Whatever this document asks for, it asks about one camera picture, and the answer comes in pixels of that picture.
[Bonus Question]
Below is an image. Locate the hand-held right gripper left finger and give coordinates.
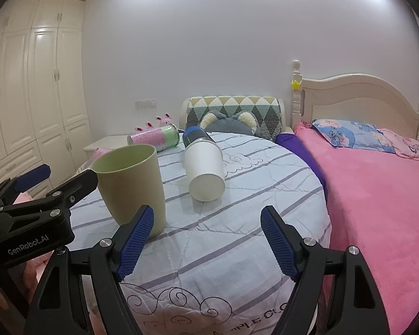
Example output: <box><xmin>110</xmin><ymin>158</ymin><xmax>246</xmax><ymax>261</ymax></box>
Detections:
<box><xmin>24</xmin><ymin>204</ymin><xmax>155</xmax><ymax>335</ymax></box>

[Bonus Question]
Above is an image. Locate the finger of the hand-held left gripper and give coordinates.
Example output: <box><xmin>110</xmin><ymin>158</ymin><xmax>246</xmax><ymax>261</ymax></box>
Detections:
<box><xmin>0</xmin><ymin>163</ymin><xmax>52</xmax><ymax>205</ymax></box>
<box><xmin>0</xmin><ymin>169</ymin><xmax>99</xmax><ymax>224</ymax></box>

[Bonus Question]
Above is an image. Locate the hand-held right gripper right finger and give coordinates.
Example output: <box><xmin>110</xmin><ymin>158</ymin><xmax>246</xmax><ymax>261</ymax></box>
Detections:
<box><xmin>260</xmin><ymin>205</ymin><xmax>388</xmax><ymax>335</ymax></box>

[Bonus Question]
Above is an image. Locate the white cup with blue lid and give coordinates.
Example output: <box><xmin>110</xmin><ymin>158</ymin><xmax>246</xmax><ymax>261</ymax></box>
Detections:
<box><xmin>182</xmin><ymin>126</ymin><xmax>226</xmax><ymax>202</ymax></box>

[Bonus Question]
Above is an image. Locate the pink and green cup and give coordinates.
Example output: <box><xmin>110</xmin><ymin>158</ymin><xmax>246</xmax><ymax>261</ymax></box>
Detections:
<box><xmin>127</xmin><ymin>123</ymin><xmax>179</xmax><ymax>153</ymax></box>

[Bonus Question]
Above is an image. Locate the cream nightstand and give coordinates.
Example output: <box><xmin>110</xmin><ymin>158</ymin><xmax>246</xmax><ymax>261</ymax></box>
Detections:
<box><xmin>83</xmin><ymin>134</ymin><xmax>133</xmax><ymax>163</ymax></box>

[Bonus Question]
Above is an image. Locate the cream wardrobe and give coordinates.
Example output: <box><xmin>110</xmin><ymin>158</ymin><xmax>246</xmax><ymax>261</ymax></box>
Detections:
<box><xmin>0</xmin><ymin>0</ymin><xmax>91</xmax><ymax>196</ymax></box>

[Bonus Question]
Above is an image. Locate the purple bedsheet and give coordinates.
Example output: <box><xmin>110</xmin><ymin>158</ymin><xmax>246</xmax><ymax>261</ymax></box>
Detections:
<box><xmin>275</xmin><ymin>133</ymin><xmax>330</xmax><ymax>196</ymax></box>

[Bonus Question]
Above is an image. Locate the pink bunny plush toy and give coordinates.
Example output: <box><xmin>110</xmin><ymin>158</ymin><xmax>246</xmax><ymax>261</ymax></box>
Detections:
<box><xmin>134</xmin><ymin>113</ymin><xmax>172</xmax><ymax>133</ymax></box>

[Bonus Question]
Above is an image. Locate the pink blanket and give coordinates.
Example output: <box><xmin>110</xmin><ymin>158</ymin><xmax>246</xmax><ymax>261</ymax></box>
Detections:
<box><xmin>295</xmin><ymin>122</ymin><xmax>419</xmax><ymax>335</ymax></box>

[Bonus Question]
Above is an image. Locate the blue floral pillow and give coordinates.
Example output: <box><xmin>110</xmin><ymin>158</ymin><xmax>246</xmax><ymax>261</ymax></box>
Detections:
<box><xmin>311</xmin><ymin>119</ymin><xmax>395</xmax><ymax>154</ymax></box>

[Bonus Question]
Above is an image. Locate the grey plush toy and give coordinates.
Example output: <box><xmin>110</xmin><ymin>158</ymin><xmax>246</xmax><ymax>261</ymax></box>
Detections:
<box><xmin>199</xmin><ymin>110</ymin><xmax>257</xmax><ymax>136</ymax></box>

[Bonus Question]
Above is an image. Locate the diamond pattern quilted cushion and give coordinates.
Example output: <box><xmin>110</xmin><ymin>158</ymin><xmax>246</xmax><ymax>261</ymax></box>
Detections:
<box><xmin>186</xmin><ymin>96</ymin><xmax>284</xmax><ymax>142</ymax></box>

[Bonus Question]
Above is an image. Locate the pink cartoon pillow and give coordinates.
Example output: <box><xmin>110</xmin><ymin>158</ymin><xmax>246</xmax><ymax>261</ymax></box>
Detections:
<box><xmin>377</xmin><ymin>128</ymin><xmax>419</xmax><ymax>163</ymax></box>

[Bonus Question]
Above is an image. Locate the cream bed headboard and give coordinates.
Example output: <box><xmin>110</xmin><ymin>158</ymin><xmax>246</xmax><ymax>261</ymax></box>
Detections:
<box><xmin>291</xmin><ymin>59</ymin><xmax>419</xmax><ymax>143</ymax></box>

